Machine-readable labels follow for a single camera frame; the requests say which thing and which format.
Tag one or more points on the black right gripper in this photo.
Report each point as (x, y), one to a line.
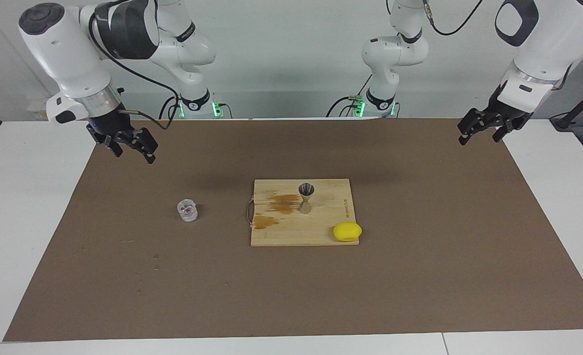
(111, 125)

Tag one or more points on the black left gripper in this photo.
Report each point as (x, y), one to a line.
(505, 114)

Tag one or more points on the small clear glass cup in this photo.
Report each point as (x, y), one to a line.
(188, 213)

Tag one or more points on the steel double jigger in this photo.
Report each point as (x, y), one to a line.
(305, 207)

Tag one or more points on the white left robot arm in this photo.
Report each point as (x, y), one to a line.
(547, 44)

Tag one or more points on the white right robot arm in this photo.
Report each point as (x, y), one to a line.
(64, 49)

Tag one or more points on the black stand pole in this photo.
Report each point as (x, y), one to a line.
(565, 121)

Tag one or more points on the white power strip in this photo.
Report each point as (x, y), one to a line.
(37, 114)

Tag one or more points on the brown table mat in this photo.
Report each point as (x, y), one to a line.
(173, 296)

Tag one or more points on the yellow lemon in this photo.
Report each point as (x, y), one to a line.
(347, 231)

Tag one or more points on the stained wooden cutting board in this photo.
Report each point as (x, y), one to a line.
(316, 231)

